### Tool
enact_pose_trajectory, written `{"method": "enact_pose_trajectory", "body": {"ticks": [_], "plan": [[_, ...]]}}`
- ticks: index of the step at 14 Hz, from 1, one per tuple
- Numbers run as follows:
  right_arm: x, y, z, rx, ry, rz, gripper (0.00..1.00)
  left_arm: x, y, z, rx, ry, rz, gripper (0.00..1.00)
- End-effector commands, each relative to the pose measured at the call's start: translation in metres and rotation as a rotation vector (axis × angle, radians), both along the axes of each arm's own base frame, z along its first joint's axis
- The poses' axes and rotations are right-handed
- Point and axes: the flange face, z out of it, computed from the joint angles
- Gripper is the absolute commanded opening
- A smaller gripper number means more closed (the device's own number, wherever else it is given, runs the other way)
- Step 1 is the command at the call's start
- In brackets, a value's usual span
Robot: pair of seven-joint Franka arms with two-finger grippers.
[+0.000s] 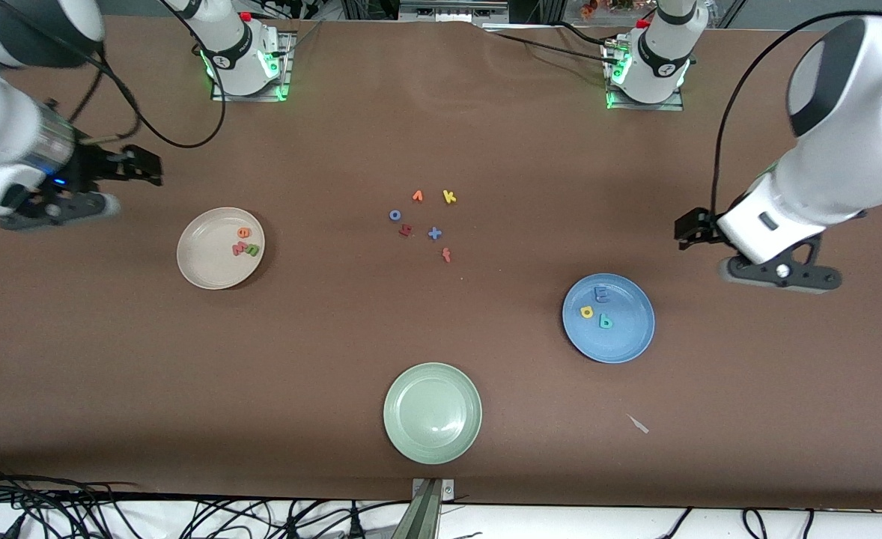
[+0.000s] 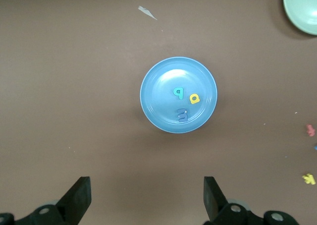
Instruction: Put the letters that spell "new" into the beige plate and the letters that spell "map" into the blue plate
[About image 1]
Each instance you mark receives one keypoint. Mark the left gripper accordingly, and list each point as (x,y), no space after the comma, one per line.
(697,227)

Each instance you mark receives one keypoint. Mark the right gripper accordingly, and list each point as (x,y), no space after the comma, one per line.
(95,169)

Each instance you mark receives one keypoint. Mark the pink letter W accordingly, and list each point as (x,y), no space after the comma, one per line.
(238,249)

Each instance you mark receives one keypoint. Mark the green letter n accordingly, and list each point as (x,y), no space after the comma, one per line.
(254,247)

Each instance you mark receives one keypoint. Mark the blue letter E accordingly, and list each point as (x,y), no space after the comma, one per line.
(600,295)

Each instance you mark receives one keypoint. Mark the teal letter b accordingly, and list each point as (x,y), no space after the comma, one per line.
(602,320)

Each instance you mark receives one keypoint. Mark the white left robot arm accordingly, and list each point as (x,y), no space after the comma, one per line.
(860,150)

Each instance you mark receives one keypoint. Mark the light brown plate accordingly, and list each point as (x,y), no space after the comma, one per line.
(205,262)

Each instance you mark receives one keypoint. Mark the blue plate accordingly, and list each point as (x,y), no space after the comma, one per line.
(621,344)

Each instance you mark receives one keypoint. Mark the white paper scrap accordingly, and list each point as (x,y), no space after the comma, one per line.
(639,425)

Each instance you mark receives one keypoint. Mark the orange background clutter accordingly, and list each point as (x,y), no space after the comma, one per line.
(591,7)

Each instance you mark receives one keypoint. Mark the green plate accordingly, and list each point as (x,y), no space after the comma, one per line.
(432,413)

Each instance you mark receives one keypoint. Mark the grey equipment box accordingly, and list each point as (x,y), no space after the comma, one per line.
(448,9)

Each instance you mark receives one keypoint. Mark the silver corner bracket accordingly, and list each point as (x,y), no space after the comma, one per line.
(448,490)

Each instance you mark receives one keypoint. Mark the aluminium profile post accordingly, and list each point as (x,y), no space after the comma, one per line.
(426,516)

